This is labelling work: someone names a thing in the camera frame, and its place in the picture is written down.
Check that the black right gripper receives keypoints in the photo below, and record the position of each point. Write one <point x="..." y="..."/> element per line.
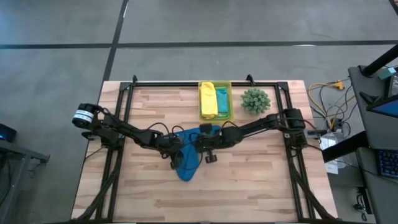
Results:
<point x="224" y="138"/>

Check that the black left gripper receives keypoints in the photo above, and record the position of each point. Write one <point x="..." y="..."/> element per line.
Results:
<point x="169" y="143"/>

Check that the blue microfiber towel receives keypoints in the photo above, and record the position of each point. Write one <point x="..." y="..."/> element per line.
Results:
<point x="189" y="161"/>

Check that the green microfiber towel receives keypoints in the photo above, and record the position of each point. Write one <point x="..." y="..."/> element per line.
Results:
<point x="224" y="115"/>

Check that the yellow microfiber towel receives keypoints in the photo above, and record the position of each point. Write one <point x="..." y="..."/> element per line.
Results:
<point x="208" y="99"/>

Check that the teal microfiber towel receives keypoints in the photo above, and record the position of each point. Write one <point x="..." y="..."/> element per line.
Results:
<point x="222" y="99"/>

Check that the yellow translucent plastic bin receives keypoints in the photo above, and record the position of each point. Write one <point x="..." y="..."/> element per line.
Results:
<point x="231" y="99"/>

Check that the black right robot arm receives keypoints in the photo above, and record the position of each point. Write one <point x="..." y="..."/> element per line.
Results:
<point x="264" y="124"/>

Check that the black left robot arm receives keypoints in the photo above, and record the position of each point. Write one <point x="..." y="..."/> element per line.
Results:
<point x="130" y="133"/>

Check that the artificial plant in patterned pot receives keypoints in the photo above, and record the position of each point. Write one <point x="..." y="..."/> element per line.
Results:
<point x="255" y="101"/>

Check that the white paper sheet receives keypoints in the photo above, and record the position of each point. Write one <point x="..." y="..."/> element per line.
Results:
<point x="331" y="166"/>

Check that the black stand pole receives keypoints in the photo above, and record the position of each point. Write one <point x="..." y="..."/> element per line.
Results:
<point x="381" y="62"/>
<point x="345" y="147"/>

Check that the grey metal stand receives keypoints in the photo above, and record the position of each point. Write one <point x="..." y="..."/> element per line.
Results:
<point x="18" y="152"/>

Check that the black power strip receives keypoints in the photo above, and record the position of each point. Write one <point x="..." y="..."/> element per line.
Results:
<point x="363" y="199"/>

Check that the grey desk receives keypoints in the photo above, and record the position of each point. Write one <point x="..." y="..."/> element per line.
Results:
<point x="376" y="137"/>

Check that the black device with blue light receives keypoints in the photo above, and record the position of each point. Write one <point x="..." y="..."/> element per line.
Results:
<point x="7" y="132"/>

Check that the black keyboard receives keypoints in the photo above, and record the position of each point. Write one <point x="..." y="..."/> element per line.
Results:
<point x="388" y="163"/>

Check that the black monitor with blue screen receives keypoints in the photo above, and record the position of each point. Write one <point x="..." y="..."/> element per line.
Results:
<point x="388" y="109"/>

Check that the small teal box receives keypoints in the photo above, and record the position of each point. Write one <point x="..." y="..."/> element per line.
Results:
<point x="387" y="73"/>

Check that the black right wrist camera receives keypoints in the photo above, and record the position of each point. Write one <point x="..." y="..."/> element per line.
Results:
<point x="206" y="127"/>

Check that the black metal table frame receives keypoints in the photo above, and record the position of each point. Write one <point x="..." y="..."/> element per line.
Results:
<point x="161" y="84"/>

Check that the black frame clamp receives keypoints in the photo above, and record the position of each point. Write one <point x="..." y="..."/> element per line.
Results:
<point x="250" y="79"/>
<point x="135" y="79"/>

